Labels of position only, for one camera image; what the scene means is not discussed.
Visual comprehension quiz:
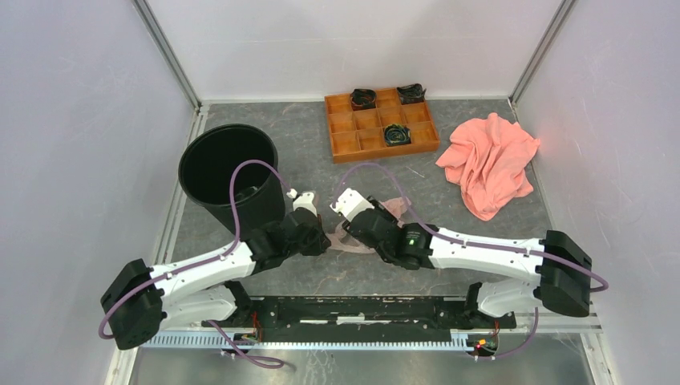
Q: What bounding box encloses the pink translucent trash bag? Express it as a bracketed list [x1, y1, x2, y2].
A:
[326, 196, 411, 254]

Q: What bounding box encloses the black plastic trash bin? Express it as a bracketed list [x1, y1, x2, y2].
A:
[178, 124, 286, 237]

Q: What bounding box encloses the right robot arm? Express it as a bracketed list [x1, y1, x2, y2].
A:
[332, 189, 592, 327]

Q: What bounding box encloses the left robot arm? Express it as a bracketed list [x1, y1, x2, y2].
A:
[98, 208, 331, 351]

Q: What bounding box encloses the black bag roll front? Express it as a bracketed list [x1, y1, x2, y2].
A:
[383, 124, 411, 147]

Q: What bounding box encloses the black bag roll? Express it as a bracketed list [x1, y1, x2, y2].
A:
[350, 88, 377, 111]
[395, 83, 427, 105]
[383, 124, 411, 147]

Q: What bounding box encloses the orange compartment tray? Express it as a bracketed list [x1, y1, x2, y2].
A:
[324, 87, 440, 164]

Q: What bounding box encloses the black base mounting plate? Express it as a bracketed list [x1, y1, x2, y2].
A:
[221, 296, 516, 343]

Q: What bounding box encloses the black bag roll left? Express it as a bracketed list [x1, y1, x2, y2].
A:
[350, 88, 377, 111]

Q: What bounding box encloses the salmon pink cloth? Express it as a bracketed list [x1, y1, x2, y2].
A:
[435, 112, 540, 221]

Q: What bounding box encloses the black bag roll right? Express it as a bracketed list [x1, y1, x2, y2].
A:
[395, 83, 427, 105]

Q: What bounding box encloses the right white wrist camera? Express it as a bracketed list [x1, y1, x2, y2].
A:
[330, 188, 374, 221]

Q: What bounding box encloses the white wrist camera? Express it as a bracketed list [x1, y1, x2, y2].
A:
[330, 188, 374, 221]
[285, 188, 318, 217]

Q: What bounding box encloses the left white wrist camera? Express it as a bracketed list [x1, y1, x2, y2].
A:
[285, 188, 318, 217]

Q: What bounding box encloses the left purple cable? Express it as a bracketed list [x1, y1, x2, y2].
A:
[98, 159, 297, 341]

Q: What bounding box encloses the purple cable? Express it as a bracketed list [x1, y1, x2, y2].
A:
[332, 161, 610, 359]
[98, 159, 297, 341]

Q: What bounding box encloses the white slotted cable duct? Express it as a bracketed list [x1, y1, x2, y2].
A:
[142, 330, 473, 353]

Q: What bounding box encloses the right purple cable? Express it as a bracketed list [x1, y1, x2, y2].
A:
[332, 161, 610, 359]

